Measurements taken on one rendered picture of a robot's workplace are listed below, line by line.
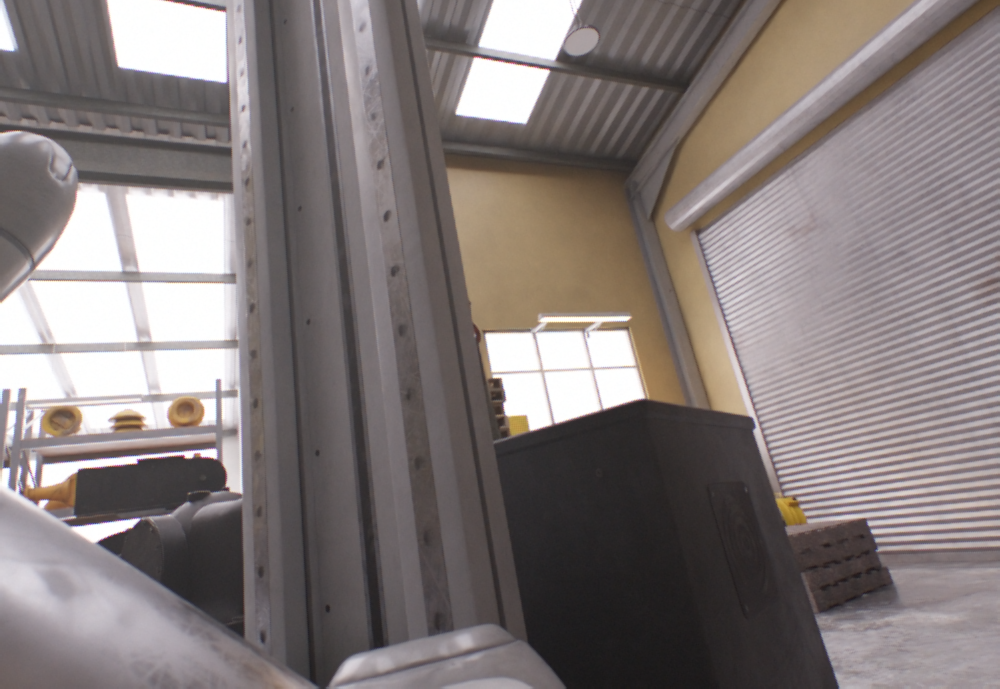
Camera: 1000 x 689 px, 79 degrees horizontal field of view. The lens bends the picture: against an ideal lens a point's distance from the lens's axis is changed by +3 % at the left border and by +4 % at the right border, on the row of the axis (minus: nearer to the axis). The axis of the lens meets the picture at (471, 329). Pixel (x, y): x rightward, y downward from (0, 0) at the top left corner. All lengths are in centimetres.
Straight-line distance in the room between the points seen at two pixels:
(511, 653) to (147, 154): 753
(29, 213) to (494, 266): 715
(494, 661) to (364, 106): 57
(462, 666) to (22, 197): 66
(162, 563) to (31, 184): 201
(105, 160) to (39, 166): 686
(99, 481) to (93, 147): 446
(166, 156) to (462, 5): 366
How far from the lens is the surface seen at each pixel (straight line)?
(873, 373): 710
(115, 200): 900
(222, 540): 254
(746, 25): 860
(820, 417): 745
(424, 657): 33
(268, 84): 98
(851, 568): 549
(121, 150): 777
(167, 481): 413
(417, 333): 55
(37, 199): 81
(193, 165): 765
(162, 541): 269
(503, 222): 818
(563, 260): 832
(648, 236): 911
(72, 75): 788
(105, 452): 1101
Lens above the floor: 74
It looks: 20 degrees up
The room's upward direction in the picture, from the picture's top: 10 degrees counter-clockwise
